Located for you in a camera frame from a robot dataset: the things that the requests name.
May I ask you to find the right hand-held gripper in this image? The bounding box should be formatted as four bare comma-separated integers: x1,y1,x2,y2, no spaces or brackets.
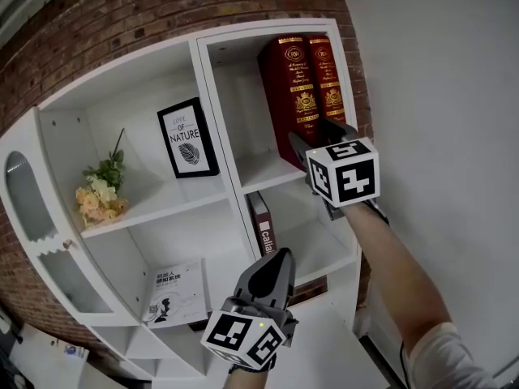
287,118,391,223

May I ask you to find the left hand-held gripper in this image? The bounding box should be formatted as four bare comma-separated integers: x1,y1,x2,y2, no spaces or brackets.
199,248,300,373

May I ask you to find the large red book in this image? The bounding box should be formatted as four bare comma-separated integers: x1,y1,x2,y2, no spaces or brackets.
256,34,326,174

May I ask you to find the white shelf unit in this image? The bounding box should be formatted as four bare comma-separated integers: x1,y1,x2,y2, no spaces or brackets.
0,18,365,382

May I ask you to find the person's right forearm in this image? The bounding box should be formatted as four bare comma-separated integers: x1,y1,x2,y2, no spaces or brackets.
342,200,460,357

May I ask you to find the person's left forearm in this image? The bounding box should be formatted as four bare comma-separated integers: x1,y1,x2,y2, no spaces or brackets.
226,363,277,389

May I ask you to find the dark book with white label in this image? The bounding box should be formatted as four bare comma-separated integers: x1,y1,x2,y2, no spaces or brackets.
246,190,280,259

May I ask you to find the red book with gold print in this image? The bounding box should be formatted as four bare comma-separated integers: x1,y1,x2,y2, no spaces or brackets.
307,34,349,123

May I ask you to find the white paperback book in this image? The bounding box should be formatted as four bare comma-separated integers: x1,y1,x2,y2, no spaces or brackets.
141,258,211,329

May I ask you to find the black framed leaf picture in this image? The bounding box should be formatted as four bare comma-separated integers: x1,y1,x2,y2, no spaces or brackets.
157,96,221,180

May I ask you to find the white sleeve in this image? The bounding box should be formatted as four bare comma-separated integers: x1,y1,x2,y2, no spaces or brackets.
400,321,502,389

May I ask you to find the yellow flower bouquet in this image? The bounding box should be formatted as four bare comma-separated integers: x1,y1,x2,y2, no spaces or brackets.
74,127,131,229

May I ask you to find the white glass cabinet door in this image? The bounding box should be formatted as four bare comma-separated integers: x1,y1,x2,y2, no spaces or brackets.
0,107,139,327

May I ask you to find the white cardboard box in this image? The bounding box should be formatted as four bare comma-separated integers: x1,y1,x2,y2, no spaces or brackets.
10,321,91,385

